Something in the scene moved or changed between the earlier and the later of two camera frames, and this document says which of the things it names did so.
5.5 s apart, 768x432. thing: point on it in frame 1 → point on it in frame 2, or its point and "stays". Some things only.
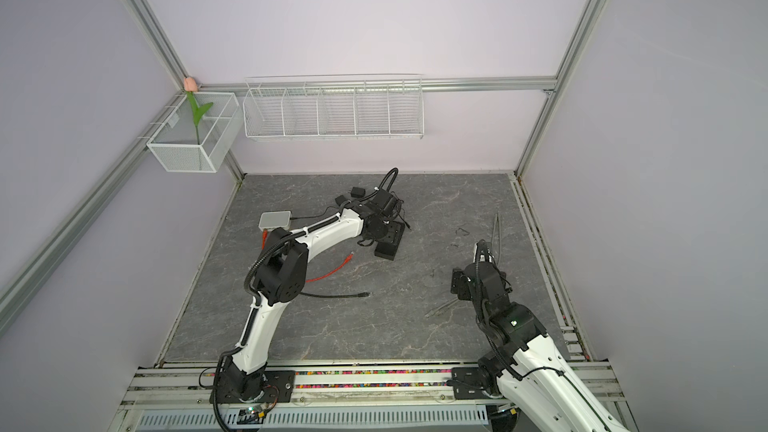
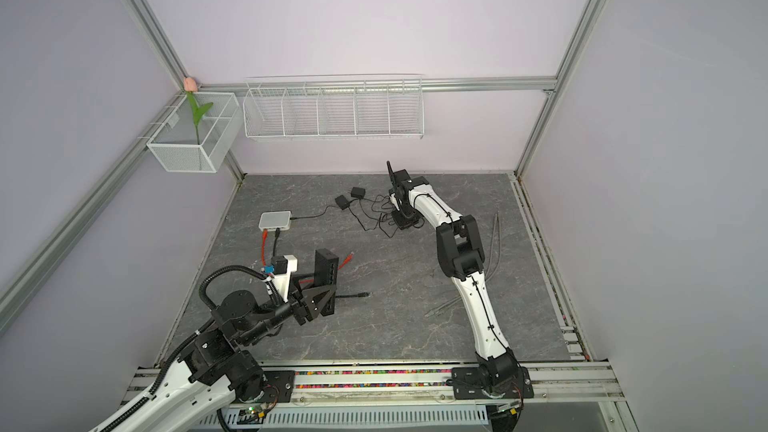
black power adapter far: (358, 192) stays
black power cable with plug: (315, 215) stays
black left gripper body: (392, 233) → (299, 308)
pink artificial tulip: (190, 86) stays
